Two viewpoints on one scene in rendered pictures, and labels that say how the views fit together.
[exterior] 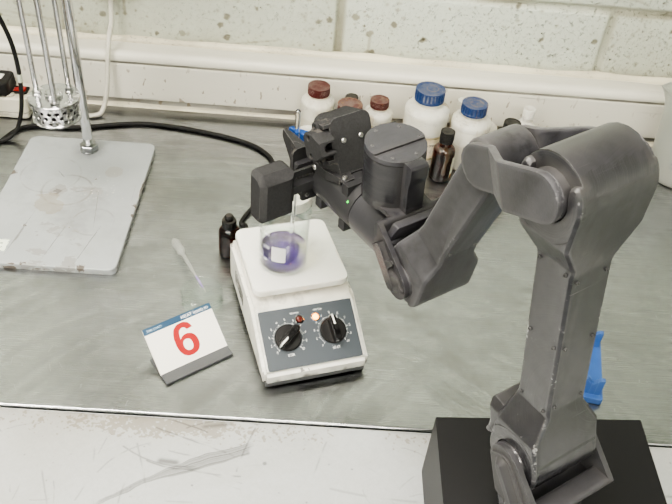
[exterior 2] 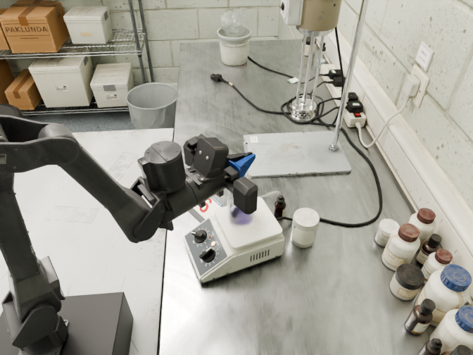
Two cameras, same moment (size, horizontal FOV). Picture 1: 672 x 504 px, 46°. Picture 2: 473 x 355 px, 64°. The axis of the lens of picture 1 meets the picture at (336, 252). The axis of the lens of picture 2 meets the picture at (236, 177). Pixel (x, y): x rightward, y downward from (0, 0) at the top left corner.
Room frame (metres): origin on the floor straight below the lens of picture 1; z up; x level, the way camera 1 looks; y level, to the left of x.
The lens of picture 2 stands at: (0.70, -0.50, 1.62)
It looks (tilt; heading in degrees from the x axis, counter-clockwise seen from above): 42 degrees down; 88
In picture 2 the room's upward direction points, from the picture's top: straight up
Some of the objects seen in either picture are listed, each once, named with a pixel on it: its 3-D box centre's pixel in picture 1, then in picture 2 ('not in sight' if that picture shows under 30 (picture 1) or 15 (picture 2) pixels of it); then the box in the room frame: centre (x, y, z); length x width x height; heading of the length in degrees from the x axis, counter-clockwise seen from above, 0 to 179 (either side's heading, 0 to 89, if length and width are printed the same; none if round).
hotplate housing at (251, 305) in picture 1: (294, 294); (236, 237); (0.72, 0.05, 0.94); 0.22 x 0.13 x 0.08; 21
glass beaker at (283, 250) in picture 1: (282, 235); (242, 205); (0.73, 0.07, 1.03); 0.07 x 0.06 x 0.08; 36
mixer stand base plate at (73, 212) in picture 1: (69, 198); (294, 152); (0.90, 0.40, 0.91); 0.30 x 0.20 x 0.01; 3
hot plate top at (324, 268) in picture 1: (290, 255); (248, 221); (0.74, 0.06, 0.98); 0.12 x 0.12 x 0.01; 21
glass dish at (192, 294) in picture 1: (202, 296); not in sight; (0.73, 0.17, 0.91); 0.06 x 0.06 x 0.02
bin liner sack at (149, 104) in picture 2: not in sight; (158, 122); (0.24, 1.60, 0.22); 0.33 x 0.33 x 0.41
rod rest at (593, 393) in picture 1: (590, 363); not in sight; (0.68, -0.33, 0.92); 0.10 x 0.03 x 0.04; 171
